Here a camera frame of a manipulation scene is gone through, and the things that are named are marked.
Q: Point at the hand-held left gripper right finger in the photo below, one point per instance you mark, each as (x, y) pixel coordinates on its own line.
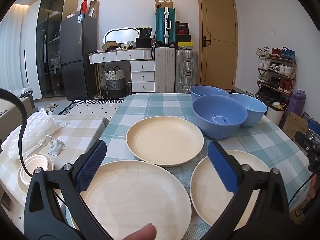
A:
(222, 167)

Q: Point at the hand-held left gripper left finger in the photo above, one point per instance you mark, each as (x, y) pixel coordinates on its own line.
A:
(91, 165)

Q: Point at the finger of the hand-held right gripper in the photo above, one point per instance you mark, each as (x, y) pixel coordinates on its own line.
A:
(305, 141)
(314, 125)

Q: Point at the cream plate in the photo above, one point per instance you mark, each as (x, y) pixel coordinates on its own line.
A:
(130, 205)
(165, 140)
(205, 200)

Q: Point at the light blue bowl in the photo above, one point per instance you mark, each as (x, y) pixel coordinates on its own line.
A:
(252, 110)

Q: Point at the person's right hand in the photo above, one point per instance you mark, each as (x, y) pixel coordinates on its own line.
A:
(311, 191)

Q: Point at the person's left hand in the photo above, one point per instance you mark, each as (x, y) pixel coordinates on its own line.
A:
(142, 233)

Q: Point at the cardboard box with cat print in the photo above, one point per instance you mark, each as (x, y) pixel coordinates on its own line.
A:
(295, 126)

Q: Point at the purple bag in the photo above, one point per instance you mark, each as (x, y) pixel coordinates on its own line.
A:
(296, 105)

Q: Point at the beige checked cloth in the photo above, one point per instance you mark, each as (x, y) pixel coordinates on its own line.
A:
(75, 130)

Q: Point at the metal phone stand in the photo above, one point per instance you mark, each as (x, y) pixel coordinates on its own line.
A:
(56, 147)

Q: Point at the white trash bin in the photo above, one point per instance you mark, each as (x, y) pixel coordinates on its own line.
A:
(275, 113)

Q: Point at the metal shoe rack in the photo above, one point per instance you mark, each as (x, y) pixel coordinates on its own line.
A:
(294, 77)

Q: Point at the small cream dish stack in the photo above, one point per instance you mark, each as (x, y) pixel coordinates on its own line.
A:
(37, 162)

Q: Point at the cardboard box with round print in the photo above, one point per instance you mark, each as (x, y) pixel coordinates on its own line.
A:
(300, 212)

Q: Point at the black and white patterned rug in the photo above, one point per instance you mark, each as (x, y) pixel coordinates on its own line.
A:
(87, 107)

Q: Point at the white bubble wrap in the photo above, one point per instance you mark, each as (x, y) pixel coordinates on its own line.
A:
(32, 132)

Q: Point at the beige slipper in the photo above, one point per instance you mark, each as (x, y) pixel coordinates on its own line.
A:
(50, 108)
(53, 104)

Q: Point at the scattered pile of sneakers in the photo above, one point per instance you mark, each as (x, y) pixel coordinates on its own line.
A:
(242, 92)

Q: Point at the woven laundry basket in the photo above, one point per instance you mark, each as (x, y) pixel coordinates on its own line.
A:
(115, 82)

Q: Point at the dark bottle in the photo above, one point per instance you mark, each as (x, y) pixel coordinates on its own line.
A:
(129, 86)

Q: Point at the white drawer chest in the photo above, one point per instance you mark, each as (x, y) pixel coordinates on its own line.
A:
(142, 76)

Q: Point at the silver suitcase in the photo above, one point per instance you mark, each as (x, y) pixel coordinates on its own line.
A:
(186, 71)

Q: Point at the white vanity desk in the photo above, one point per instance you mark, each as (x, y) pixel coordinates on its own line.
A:
(107, 56)

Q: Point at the dark grey fridge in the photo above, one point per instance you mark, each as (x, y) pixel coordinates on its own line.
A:
(77, 55)

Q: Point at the white suitcase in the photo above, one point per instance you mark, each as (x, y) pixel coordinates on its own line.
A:
(164, 70)

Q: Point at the open cardboard box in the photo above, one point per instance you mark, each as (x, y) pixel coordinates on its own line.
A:
(110, 46)

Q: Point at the wooden door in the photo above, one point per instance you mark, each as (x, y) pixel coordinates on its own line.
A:
(217, 42)

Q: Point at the yellow and black shoe box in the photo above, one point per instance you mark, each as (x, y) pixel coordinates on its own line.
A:
(185, 46)

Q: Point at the dark glass display cabinet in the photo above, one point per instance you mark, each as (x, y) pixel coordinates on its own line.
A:
(47, 42)

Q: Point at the oval white-framed mirror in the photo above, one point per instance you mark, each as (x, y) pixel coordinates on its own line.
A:
(121, 36)

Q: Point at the black storage box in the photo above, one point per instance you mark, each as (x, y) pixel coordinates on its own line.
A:
(143, 43)

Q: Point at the plain black shoe box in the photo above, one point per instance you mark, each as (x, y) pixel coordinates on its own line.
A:
(183, 38)

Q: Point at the white curtain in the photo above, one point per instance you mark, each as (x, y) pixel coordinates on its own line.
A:
(12, 55)

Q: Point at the black paper bag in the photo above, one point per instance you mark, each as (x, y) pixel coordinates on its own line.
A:
(145, 33)

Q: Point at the black shoe box red logo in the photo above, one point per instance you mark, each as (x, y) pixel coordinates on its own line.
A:
(182, 28)

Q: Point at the flat white box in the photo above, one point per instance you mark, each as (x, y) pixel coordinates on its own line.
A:
(73, 15)

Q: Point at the teal suitcase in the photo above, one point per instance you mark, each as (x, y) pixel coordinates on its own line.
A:
(165, 27)

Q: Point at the tall cardboard box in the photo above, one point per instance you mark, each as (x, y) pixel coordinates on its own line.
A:
(94, 8)

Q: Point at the cardboard box with black label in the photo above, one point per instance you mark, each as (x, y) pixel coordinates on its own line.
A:
(163, 4)

